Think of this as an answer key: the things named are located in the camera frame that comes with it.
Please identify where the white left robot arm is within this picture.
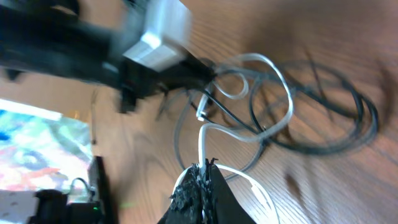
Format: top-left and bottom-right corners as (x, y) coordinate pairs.
(1, 0), (215, 113)

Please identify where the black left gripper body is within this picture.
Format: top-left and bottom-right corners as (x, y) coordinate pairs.
(119, 55), (215, 114)

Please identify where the cardboard side panel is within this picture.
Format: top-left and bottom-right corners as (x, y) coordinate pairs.
(1, 69), (95, 123)

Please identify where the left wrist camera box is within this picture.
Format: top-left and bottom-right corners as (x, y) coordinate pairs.
(123, 0), (192, 72)

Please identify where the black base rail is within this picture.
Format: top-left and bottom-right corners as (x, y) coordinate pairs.
(27, 156), (119, 224)

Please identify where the white USB cable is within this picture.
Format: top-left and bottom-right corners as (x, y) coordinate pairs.
(170, 52), (295, 224)

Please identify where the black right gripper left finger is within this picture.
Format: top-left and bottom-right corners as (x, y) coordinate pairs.
(157, 164), (206, 224)

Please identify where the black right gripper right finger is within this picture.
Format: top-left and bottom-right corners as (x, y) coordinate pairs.
(205, 158), (256, 224)

